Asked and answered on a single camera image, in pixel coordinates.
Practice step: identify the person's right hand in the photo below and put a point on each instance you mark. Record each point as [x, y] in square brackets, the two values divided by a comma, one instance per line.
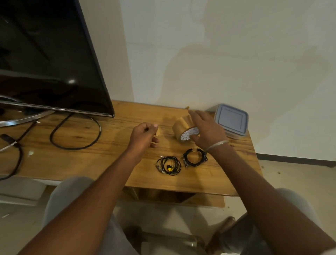
[207, 131]

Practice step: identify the person's left hand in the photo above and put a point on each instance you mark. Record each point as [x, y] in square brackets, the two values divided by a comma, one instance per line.
[141, 139]

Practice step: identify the cut brown tape piece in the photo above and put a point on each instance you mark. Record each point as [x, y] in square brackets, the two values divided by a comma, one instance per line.
[158, 131]

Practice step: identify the brown packing tape roll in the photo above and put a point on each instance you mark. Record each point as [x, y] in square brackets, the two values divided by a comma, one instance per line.
[181, 126]

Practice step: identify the grey lidded plastic container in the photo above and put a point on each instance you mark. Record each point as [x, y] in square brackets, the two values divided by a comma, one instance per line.
[231, 119]

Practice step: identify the person's left forearm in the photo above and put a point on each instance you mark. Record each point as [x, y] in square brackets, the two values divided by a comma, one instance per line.
[84, 207]

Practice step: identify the person's right forearm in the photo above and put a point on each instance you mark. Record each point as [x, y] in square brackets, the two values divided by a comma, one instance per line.
[267, 205]

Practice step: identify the person's left leg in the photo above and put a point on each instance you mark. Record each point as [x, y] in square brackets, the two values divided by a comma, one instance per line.
[65, 194]

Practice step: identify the person's leg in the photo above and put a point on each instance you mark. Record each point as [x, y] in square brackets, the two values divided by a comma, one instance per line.
[302, 205]
[65, 194]

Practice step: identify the person's right leg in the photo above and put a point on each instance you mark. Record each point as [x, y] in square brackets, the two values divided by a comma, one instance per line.
[302, 205]

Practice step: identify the person's white shirt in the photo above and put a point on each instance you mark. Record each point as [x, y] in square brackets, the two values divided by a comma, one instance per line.
[332, 251]

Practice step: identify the silver television stand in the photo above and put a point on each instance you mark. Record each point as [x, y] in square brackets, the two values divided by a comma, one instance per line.
[23, 119]

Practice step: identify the black television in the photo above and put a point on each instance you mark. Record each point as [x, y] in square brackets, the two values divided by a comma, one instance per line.
[47, 57]

